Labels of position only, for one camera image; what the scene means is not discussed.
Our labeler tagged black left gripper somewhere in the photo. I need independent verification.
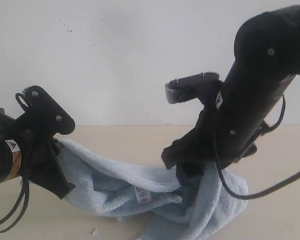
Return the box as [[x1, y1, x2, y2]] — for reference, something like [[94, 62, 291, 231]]
[[13, 110, 75, 200]]

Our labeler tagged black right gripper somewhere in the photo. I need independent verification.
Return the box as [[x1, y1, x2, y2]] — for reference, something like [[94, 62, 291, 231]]
[[161, 82, 225, 186]]

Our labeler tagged light blue fluffy towel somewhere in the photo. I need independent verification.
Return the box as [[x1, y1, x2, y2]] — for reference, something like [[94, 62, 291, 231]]
[[57, 139, 248, 240]]

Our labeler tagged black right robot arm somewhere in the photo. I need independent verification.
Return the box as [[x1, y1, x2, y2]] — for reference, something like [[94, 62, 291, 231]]
[[161, 4, 300, 184]]

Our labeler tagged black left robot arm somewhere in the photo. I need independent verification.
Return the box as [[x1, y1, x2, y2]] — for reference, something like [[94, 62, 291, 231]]
[[0, 108, 76, 199]]

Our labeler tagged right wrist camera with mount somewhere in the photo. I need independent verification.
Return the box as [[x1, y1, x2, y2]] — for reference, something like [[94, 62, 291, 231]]
[[164, 72, 223, 105]]

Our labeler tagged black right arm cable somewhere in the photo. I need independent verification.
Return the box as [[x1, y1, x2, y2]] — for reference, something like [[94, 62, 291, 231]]
[[212, 94, 300, 200]]

